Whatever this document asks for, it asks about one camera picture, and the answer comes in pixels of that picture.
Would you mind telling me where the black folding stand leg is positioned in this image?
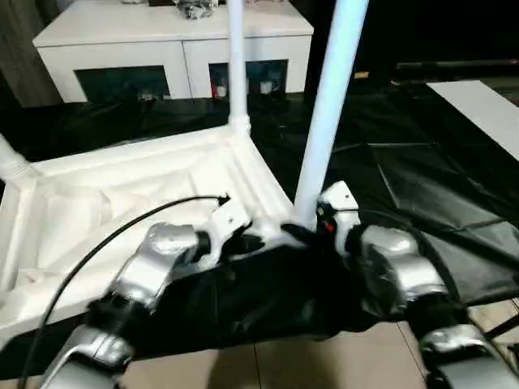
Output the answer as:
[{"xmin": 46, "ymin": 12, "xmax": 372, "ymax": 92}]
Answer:
[{"xmin": 484, "ymin": 311, "xmax": 519, "ymax": 340}]

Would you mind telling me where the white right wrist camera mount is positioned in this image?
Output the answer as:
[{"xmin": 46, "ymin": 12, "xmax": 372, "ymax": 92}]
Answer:
[{"xmin": 317, "ymin": 181, "xmax": 362, "ymax": 257}]

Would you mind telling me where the white cabinet with glass doors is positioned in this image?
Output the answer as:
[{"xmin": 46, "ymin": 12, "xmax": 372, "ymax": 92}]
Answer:
[{"xmin": 32, "ymin": 0, "xmax": 315, "ymax": 105}]

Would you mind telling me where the white plastic table top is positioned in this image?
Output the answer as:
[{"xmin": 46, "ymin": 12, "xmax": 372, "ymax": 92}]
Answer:
[{"xmin": 0, "ymin": 123, "xmax": 303, "ymax": 337}]

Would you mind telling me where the black work mat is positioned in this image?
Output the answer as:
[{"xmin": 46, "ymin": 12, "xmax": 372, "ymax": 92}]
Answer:
[{"xmin": 0, "ymin": 87, "xmax": 519, "ymax": 376}]

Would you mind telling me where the white flat board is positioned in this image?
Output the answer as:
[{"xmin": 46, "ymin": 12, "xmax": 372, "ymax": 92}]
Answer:
[{"xmin": 428, "ymin": 79, "xmax": 519, "ymax": 162}]

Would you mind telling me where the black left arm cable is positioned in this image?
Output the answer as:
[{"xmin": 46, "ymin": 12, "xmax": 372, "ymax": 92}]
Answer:
[{"xmin": 18, "ymin": 195, "xmax": 231, "ymax": 389}]

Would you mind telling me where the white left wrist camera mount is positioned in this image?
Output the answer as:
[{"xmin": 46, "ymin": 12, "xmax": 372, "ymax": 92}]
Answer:
[{"xmin": 197, "ymin": 198, "xmax": 257, "ymax": 271}]

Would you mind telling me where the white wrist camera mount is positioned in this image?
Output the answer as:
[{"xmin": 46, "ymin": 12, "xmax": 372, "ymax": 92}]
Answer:
[
  {"xmin": 317, "ymin": 181, "xmax": 362, "ymax": 257},
  {"xmin": 197, "ymin": 198, "xmax": 257, "ymax": 271}
]

